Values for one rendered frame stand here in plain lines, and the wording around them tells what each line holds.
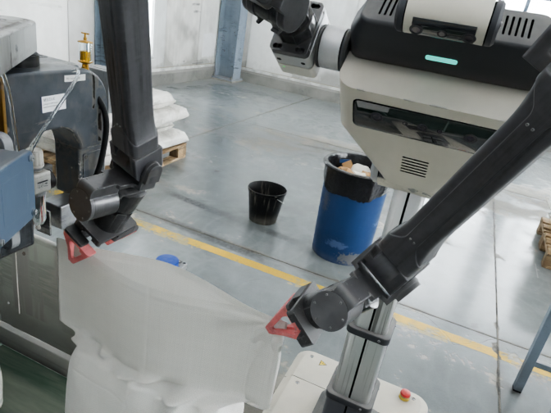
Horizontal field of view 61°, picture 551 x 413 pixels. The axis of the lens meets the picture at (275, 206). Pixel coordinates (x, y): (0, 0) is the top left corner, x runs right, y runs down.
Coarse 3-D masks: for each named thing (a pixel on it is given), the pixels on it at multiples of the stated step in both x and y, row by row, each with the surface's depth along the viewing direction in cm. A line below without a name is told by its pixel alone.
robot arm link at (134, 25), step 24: (120, 0) 57; (144, 0) 60; (120, 24) 59; (144, 24) 62; (120, 48) 62; (144, 48) 64; (120, 72) 65; (144, 72) 67; (120, 96) 68; (144, 96) 70; (120, 120) 72; (144, 120) 73; (120, 144) 76; (144, 144) 75
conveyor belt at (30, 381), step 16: (0, 352) 147; (16, 352) 148; (0, 368) 141; (16, 368) 142; (32, 368) 143; (16, 384) 137; (32, 384) 138; (48, 384) 138; (64, 384) 139; (16, 400) 132; (32, 400) 133; (48, 400) 134; (64, 400) 134
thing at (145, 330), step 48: (96, 288) 90; (144, 288) 82; (192, 288) 89; (96, 336) 94; (144, 336) 86; (192, 336) 84; (240, 336) 83; (96, 384) 93; (144, 384) 89; (192, 384) 88; (240, 384) 87
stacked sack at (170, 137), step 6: (162, 132) 431; (168, 132) 434; (174, 132) 437; (180, 132) 443; (162, 138) 418; (168, 138) 423; (174, 138) 429; (180, 138) 438; (186, 138) 447; (162, 144) 416; (168, 144) 424; (174, 144) 433
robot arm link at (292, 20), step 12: (252, 0) 81; (264, 0) 79; (276, 0) 80; (288, 0) 80; (300, 0) 83; (252, 12) 87; (288, 12) 82; (300, 12) 85; (288, 24) 84; (300, 24) 88
